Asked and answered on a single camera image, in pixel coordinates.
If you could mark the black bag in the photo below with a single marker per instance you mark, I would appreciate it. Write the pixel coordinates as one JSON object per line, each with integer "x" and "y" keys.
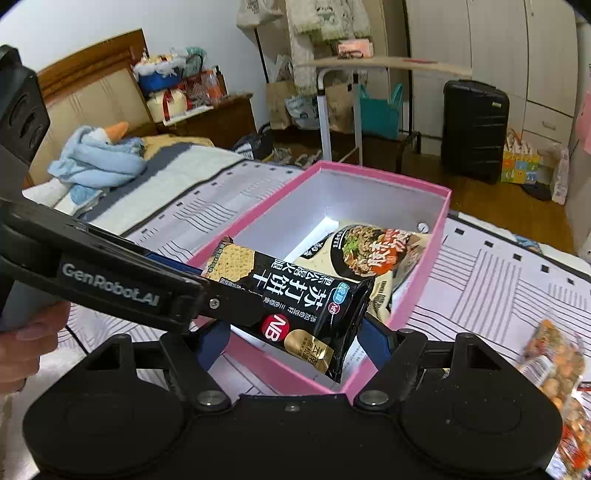
{"x": 251, "y": 145}

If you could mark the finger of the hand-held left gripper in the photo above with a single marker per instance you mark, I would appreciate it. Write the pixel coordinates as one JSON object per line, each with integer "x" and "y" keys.
{"x": 231, "y": 309}
{"x": 175, "y": 265}

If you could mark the brown wooden nightstand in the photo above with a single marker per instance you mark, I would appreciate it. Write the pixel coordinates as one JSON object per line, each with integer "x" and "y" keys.
{"x": 221, "y": 120}

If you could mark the person's left hand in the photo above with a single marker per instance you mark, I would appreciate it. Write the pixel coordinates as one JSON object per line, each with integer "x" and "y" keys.
{"x": 32, "y": 355}

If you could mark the white noodle packet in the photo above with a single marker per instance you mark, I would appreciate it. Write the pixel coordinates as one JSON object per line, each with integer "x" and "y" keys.
{"x": 369, "y": 251}

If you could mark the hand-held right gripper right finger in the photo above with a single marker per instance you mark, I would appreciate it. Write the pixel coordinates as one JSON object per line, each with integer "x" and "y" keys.
{"x": 376, "y": 341}

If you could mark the pink cardboard box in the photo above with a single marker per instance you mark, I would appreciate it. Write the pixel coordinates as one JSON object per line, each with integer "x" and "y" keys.
{"x": 422, "y": 277}

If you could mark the printed plastic bag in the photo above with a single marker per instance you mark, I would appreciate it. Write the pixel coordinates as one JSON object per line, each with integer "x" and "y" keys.
{"x": 302, "y": 113}

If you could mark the small pink box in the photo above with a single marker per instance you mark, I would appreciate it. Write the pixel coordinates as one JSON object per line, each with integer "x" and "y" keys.
{"x": 355, "y": 48}

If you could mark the red snack packet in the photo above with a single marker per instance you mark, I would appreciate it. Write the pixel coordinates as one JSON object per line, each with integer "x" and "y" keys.
{"x": 572, "y": 438}

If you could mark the cream gift box red ribbon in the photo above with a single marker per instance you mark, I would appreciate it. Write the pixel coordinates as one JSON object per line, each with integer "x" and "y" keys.
{"x": 166, "y": 106}

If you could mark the white plastic bag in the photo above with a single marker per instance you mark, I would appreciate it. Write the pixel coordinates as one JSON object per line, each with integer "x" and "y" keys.
{"x": 561, "y": 177}

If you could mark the plastic bottle orange label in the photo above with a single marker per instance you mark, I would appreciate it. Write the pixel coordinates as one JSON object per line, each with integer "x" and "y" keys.
{"x": 213, "y": 87}

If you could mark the colourful gift bag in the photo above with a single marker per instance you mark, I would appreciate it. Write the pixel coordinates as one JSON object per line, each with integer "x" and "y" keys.
{"x": 521, "y": 166}

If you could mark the wooden padded headboard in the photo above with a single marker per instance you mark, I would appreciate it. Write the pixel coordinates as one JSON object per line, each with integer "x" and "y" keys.
{"x": 92, "y": 97}

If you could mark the blue gift basket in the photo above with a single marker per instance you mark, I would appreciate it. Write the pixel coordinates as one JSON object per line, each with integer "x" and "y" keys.
{"x": 157, "y": 81}

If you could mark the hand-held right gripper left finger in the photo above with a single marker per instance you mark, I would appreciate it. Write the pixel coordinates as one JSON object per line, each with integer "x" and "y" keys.
{"x": 214, "y": 341}

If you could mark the cream snack packet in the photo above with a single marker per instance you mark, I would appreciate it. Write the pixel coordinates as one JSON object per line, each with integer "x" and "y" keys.
{"x": 382, "y": 300}

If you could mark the teal shopping bag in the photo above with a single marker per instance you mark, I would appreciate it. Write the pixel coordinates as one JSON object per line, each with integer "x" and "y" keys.
{"x": 381, "y": 115}

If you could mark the black cracker packet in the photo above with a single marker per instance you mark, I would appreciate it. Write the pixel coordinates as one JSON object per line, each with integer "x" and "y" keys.
{"x": 295, "y": 300}

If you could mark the brown paper bag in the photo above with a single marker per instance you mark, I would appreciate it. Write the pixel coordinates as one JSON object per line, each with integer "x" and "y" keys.
{"x": 279, "y": 106}
{"x": 341, "y": 108}

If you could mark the pink cloth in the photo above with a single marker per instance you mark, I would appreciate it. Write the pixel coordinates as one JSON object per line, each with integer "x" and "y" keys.
{"x": 584, "y": 122}

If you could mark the blue goose plush toy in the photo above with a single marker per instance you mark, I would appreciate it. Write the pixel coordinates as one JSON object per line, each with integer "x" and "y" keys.
{"x": 99, "y": 159}

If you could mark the clear bag of orange snacks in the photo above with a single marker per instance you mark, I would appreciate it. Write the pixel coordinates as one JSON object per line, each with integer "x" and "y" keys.
{"x": 554, "y": 364}

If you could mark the fluffy white coat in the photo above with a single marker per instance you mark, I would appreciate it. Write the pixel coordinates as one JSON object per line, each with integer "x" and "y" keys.
{"x": 323, "y": 18}

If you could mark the black suitcase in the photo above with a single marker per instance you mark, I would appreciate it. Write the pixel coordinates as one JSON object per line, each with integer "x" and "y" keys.
{"x": 475, "y": 134}

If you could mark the cream tote bag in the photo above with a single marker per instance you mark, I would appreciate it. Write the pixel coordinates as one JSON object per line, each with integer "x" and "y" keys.
{"x": 251, "y": 14}

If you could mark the white wardrobe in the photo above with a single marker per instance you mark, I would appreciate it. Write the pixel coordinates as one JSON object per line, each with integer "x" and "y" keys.
{"x": 498, "y": 37}

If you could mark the white folding table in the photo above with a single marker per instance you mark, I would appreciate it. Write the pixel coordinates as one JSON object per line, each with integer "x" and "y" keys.
{"x": 392, "y": 65}

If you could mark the striped white bedsheet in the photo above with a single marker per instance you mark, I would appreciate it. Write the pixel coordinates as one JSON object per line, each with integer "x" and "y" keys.
{"x": 485, "y": 286}

